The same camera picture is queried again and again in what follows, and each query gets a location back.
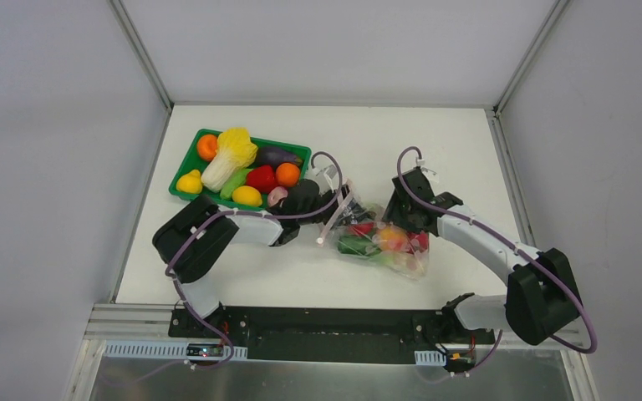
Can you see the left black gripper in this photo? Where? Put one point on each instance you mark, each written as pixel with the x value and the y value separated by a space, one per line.
pixel 327 198

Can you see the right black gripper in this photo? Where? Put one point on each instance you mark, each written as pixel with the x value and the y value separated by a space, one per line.
pixel 400 211

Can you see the fake peach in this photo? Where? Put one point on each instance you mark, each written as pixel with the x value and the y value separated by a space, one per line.
pixel 391 238

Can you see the clear zip top bag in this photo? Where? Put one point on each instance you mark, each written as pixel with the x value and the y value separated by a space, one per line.
pixel 351 211

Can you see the fake orange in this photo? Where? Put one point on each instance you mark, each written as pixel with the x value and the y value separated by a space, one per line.
pixel 287 175
pixel 206 147

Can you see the fake red spotted mushroom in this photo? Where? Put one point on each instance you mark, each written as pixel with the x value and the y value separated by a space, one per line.
pixel 418 242

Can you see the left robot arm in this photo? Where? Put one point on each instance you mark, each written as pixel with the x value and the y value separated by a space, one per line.
pixel 192 241

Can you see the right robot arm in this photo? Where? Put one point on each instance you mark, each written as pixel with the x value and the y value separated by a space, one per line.
pixel 541 295

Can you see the fake orange in tray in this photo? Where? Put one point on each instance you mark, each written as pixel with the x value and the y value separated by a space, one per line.
pixel 287 175

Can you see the fake pink onion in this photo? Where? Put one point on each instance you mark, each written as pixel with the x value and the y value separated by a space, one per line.
pixel 276 195

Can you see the fake red bell pepper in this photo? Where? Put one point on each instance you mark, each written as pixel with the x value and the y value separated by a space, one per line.
pixel 262 179

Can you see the fake purple eggplant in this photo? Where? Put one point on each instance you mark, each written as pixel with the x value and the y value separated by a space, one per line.
pixel 274 156

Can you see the fake yellow lemon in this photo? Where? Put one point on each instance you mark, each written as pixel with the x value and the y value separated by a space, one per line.
pixel 248 196

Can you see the fake green cucumber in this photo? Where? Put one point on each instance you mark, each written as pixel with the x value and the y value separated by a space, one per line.
pixel 238 179

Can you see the fake napa cabbage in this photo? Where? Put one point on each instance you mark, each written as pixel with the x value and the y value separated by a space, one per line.
pixel 235 151

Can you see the green plastic tray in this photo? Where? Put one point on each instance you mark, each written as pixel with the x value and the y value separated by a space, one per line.
pixel 192 161

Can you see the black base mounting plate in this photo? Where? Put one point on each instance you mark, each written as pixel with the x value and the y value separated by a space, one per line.
pixel 335 335

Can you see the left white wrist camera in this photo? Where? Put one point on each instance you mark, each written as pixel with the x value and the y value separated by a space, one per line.
pixel 326 178

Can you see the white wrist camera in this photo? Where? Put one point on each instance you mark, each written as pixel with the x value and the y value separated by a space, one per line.
pixel 326 178
pixel 431 175

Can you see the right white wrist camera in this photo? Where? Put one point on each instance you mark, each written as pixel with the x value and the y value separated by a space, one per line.
pixel 431 175

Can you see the aluminium frame rail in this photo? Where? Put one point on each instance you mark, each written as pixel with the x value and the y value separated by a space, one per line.
pixel 141 53

